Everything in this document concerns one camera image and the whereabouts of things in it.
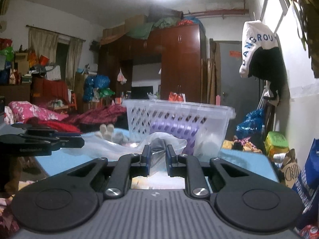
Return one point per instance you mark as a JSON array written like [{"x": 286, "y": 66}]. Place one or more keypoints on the orange white hanging bag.
[{"x": 173, "y": 96}]

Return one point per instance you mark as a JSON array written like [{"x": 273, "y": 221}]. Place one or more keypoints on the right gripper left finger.
[{"x": 122, "y": 172}]

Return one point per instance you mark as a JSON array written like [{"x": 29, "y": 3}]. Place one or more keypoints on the purple tissue bundle in basket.
[{"x": 179, "y": 129}]

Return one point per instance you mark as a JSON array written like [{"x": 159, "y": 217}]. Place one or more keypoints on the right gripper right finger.
[{"x": 191, "y": 170}]

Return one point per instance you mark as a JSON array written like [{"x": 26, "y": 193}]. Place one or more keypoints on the green yellow box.
[{"x": 276, "y": 143}]

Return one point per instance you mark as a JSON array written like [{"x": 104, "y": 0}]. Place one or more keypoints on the translucent plastic laundry basket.
[{"x": 203, "y": 126}]

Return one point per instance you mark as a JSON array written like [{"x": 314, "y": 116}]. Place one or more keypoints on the clear plastic bag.
[{"x": 96, "y": 146}]

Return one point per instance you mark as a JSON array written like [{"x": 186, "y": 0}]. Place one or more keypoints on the beige window curtains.
[{"x": 44, "y": 43}]

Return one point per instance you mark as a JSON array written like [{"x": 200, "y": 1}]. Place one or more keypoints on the grey metal door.
[{"x": 242, "y": 94}]

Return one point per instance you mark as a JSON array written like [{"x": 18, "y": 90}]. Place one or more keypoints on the white black hanging jacket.
[{"x": 262, "y": 58}]

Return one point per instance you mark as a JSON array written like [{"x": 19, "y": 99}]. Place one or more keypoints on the dark red wooden wardrobe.
[{"x": 169, "y": 60}]

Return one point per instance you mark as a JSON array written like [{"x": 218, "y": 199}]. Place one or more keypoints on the olive hanging bags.
[{"x": 306, "y": 12}]

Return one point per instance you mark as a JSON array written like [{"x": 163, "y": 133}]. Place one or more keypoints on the pink floral bedding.
[{"x": 20, "y": 111}]

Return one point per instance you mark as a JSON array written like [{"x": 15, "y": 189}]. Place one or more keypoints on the white plush bunny toy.
[{"x": 107, "y": 132}]

